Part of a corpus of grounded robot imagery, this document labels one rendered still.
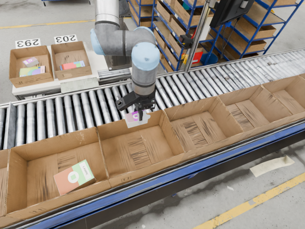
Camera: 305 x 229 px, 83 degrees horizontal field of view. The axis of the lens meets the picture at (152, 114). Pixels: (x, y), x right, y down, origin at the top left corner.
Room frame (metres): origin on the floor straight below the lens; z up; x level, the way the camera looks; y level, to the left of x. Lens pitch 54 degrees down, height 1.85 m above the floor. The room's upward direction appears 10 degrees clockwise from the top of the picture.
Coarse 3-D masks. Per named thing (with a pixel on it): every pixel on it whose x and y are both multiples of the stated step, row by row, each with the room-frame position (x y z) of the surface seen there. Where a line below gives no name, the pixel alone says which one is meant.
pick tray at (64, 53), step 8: (56, 48) 1.32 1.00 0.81; (64, 48) 1.36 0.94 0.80; (72, 48) 1.39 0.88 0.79; (80, 48) 1.43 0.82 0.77; (56, 56) 1.27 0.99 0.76; (64, 56) 1.29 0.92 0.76; (72, 56) 1.31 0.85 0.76; (80, 56) 1.33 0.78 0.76; (56, 64) 1.17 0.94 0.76; (88, 64) 1.24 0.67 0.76; (56, 72) 0.99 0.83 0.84; (64, 72) 1.02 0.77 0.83; (72, 72) 1.04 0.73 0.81; (80, 72) 1.08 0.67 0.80; (88, 72) 1.11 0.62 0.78
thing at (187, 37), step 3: (180, 36) 1.41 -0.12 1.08; (183, 36) 1.40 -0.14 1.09; (186, 36) 1.41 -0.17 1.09; (189, 36) 1.42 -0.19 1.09; (180, 39) 1.40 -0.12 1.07; (183, 39) 1.38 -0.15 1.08; (186, 39) 1.39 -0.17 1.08; (189, 39) 1.40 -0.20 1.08; (192, 39) 1.42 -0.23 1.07; (183, 42) 1.38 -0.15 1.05; (186, 42) 1.39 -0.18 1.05; (189, 42) 1.41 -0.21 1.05; (183, 45) 1.42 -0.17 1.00; (186, 45) 1.41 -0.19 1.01
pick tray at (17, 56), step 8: (24, 48) 1.20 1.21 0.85; (32, 48) 1.23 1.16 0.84; (40, 48) 1.26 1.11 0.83; (16, 56) 1.15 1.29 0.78; (24, 56) 1.18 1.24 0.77; (32, 56) 1.21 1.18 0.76; (40, 56) 1.23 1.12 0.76; (48, 56) 1.16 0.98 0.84; (16, 64) 1.08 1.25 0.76; (40, 64) 1.13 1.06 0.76; (48, 64) 1.05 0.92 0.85; (16, 72) 0.98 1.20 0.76; (48, 72) 0.96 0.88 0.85; (16, 80) 0.84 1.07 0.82; (24, 80) 0.87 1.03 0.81; (32, 80) 0.89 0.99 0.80; (40, 80) 0.92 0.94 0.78; (48, 80) 0.95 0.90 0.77
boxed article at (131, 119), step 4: (132, 112) 0.49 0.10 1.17; (136, 112) 0.49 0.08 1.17; (128, 116) 0.46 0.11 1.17; (132, 116) 0.46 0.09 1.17; (136, 116) 0.47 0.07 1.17; (128, 120) 0.44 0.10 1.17; (132, 120) 0.44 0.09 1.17; (136, 120) 0.45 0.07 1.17; (128, 124) 0.42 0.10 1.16; (132, 124) 0.43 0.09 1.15; (136, 124) 0.44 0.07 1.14; (140, 124) 0.45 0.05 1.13
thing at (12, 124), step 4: (12, 104) 0.65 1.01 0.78; (12, 108) 0.62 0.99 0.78; (12, 112) 0.59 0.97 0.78; (16, 112) 0.62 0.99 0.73; (12, 116) 0.56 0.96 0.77; (16, 116) 0.59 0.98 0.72; (8, 120) 0.51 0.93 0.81; (12, 120) 0.53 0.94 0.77; (8, 124) 0.48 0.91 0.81; (12, 124) 0.50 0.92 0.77; (8, 128) 0.45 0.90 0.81; (12, 128) 0.48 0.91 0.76; (8, 132) 0.43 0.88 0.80; (12, 132) 0.45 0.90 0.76; (8, 136) 0.40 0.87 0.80; (12, 136) 0.42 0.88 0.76; (8, 140) 0.38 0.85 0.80; (12, 140) 0.40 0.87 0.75; (8, 144) 0.35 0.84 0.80; (12, 144) 0.37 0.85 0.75; (8, 148) 0.33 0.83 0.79
